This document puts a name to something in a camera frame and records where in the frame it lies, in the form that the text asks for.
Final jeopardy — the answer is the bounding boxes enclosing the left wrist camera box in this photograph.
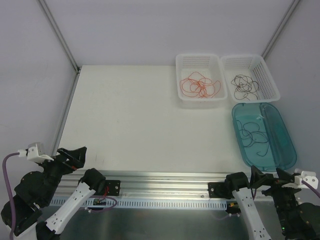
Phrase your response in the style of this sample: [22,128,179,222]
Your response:
[18,142,54,164]

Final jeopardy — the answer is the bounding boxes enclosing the white slotted cable duct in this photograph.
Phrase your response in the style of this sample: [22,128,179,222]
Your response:
[49,198,228,210]

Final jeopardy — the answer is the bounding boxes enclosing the thin purple cable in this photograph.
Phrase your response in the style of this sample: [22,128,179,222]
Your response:
[236,119,272,157]

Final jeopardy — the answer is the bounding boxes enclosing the aluminium mounting rail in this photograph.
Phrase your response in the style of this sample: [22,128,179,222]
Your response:
[54,169,276,201]

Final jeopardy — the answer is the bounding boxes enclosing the right aluminium frame post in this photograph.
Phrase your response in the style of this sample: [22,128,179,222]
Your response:
[261,0,302,59]

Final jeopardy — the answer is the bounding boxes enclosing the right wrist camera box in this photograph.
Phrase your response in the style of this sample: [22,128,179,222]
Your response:
[282,168,319,190]

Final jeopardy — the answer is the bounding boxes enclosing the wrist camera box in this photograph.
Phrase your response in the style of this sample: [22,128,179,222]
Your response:
[18,142,54,164]
[282,168,319,190]

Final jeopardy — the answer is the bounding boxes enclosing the left white perforated basket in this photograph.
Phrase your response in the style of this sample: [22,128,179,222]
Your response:
[175,53,228,109]

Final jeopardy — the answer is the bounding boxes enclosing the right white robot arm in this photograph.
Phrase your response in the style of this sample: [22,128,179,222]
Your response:
[224,166,320,240]

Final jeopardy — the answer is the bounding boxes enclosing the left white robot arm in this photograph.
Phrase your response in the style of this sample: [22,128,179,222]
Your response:
[0,146,105,240]

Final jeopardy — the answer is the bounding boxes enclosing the teal transparent plastic tub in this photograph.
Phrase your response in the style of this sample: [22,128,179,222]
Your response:
[231,102,297,172]

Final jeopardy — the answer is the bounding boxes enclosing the left aluminium frame post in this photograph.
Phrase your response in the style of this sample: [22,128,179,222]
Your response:
[37,0,80,73]

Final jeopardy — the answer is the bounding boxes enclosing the right white perforated basket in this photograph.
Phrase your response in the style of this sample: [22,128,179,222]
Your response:
[220,54,281,104]

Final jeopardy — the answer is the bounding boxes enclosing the aluminium frame post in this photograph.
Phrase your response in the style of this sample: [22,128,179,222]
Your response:
[261,0,302,59]
[37,0,80,73]

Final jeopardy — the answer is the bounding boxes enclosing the white perforated basket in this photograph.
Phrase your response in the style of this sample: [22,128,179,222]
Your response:
[175,53,228,109]
[220,54,281,104]

